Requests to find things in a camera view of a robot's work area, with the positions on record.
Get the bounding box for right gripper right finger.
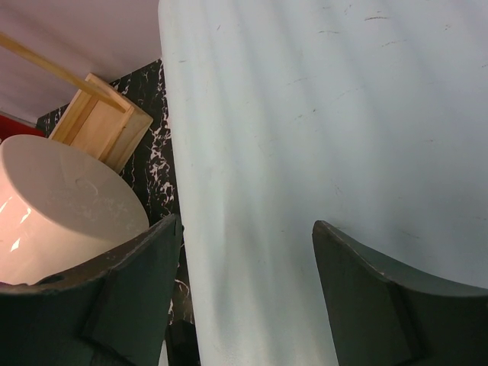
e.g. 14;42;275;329
312;220;487;365

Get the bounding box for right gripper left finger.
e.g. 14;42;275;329
1;214;183;365

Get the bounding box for light blue ribbed suitcase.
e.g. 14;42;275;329
158;1;487;365

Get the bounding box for pink toy washing machine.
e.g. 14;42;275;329
1;135;149;284

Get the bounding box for wooden clothes rack frame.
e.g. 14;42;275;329
1;34;153;173

